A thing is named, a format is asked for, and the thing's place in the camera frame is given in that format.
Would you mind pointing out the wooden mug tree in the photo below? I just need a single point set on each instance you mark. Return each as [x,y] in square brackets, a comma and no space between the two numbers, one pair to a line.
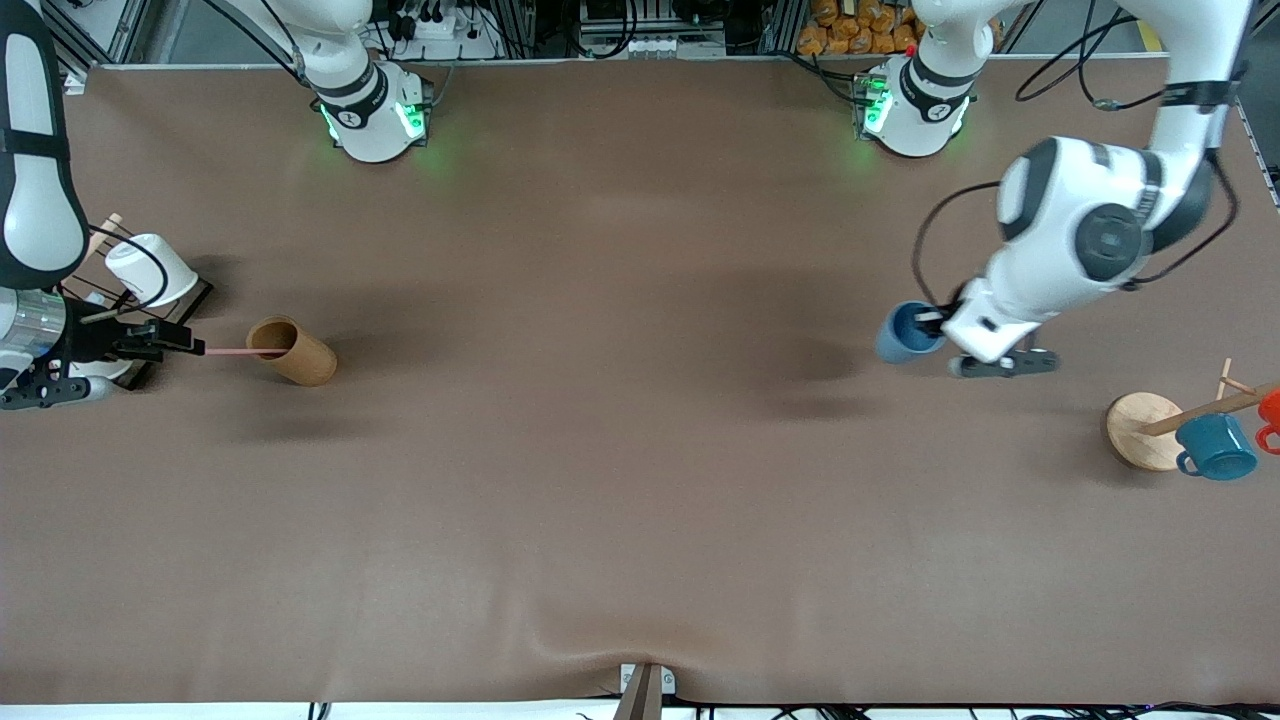
[1140,425]

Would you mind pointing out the white paper cup with print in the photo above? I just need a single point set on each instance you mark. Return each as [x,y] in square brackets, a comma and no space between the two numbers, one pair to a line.
[118,368]

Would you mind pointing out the plain white paper cup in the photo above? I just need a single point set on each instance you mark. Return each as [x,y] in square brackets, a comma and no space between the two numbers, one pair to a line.
[155,270]

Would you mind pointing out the aluminium frame post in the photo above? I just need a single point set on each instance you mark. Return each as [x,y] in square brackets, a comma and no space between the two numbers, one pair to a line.
[100,35]

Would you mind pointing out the blue plastic cup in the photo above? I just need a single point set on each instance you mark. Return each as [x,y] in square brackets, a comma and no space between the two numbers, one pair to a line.
[895,345]

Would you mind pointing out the white power strip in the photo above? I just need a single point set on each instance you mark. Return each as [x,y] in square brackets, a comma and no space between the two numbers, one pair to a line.
[435,25]

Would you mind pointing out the teal enamel mug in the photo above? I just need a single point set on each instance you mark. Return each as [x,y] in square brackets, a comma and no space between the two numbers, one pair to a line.
[1215,445]

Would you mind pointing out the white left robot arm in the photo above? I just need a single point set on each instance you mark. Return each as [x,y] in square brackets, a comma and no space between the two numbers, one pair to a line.
[1080,210]

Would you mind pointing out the metal table clamp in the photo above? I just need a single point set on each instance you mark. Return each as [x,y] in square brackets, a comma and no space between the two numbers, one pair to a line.
[645,690]

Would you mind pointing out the black cup rack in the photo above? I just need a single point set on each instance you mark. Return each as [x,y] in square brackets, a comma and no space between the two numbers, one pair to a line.
[180,310]

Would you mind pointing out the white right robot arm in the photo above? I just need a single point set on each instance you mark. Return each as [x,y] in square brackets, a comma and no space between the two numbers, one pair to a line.
[40,200]

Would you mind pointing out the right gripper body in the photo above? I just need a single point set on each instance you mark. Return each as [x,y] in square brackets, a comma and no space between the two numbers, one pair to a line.
[88,341]

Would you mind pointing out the orange mug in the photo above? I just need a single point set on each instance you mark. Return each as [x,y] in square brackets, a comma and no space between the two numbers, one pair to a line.
[1272,410]

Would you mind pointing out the pink chopstick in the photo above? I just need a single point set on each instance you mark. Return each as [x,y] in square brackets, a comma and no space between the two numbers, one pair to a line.
[230,352]

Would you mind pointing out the brown cylindrical holder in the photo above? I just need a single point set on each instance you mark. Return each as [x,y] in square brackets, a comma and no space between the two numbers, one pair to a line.
[305,360]

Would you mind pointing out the orange snack pile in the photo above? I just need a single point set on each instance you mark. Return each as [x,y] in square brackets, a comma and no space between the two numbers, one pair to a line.
[850,30]

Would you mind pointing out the brown table mat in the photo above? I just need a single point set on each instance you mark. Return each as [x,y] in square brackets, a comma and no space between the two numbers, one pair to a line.
[640,500]

